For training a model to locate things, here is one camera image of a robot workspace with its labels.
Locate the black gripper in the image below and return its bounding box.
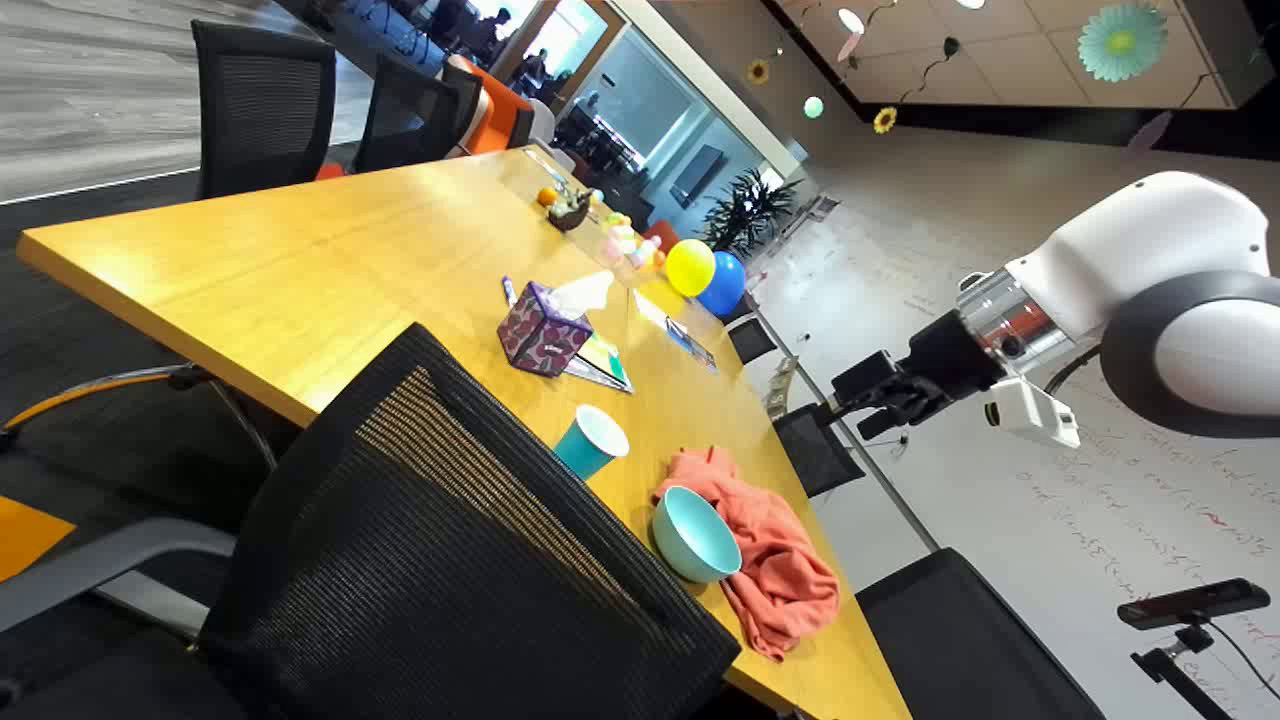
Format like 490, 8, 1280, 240
827, 310, 1014, 444

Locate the teal plastic cup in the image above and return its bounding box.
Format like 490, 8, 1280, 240
549, 400, 634, 485

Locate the teal bowl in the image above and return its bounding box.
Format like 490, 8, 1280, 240
650, 485, 743, 589

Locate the blue balloon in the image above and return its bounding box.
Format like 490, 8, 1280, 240
698, 248, 753, 324

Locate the orange cloth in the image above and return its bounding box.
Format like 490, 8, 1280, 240
654, 444, 844, 664

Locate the potted green plant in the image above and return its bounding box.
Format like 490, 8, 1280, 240
702, 169, 806, 258

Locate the yellow balloon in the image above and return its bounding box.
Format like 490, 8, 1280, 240
660, 238, 722, 304

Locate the black chair with armrest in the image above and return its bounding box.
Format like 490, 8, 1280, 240
855, 545, 1108, 720

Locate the purple tissue box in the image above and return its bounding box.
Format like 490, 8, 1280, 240
497, 269, 622, 384

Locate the small black container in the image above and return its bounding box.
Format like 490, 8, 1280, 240
544, 187, 596, 238

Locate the green flower ceiling decoration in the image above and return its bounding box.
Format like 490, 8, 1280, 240
1076, 0, 1174, 90

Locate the orange chair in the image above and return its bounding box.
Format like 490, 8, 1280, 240
453, 55, 536, 156

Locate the black mesh office chair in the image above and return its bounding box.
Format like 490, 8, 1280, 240
0, 322, 743, 720

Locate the dark chair with tan armrest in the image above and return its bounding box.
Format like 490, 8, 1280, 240
0, 362, 282, 535

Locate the thin grey metal rail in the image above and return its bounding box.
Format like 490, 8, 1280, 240
753, 310, 940, 553

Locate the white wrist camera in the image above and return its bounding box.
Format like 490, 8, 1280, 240
981, 375, 1085, 452

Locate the black camera tripod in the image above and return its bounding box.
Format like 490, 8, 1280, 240
1129, 622, 1235, 720

